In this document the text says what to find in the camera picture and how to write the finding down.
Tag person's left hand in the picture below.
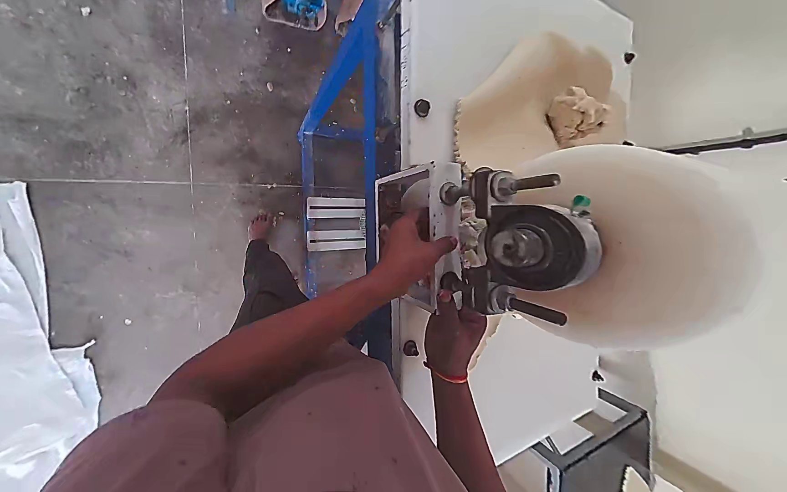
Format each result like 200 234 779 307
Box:
379 208 459 299

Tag person's right hand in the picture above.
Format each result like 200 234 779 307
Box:
424 290 488 381

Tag white rectangular metal frame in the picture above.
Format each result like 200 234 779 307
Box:
375 161 464 314

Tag person's right forearm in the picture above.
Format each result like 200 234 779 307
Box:
429 365 507 492

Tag person's left forearm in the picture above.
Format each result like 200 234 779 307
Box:
150 272 400 422

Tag pile of dough scraps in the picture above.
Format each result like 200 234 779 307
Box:
460 198 488 268

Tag long threaded steel rod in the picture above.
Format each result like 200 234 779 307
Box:
491 284 568 326
491 171 562 202

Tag white slatted footrest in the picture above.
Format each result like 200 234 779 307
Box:
306 197 368 252

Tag black round bearing housing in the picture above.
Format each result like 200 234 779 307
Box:
485 204 603 292

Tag flat dough sheet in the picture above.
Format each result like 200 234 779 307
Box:
454 31 629 370

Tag person's legs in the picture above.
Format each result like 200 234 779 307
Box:
230 210 369 352

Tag white machine board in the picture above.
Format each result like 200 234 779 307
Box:
399 0 635 467

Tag person's body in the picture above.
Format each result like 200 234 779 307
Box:
41 340 470 492

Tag crumpled dough lump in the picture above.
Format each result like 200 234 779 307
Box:
546 86 612 149

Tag brown object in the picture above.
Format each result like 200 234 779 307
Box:
335 0 365 36

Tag tray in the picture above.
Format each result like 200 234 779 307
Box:
262 0 329 32

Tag blue object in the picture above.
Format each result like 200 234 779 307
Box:
283 0 327 24

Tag white plastic sheet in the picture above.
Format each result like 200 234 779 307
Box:
0 167 102 492

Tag blue metal machine frame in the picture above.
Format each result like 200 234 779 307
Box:
298 0 403 390

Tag grey metal box frame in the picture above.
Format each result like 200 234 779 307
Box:
530 388 655 492

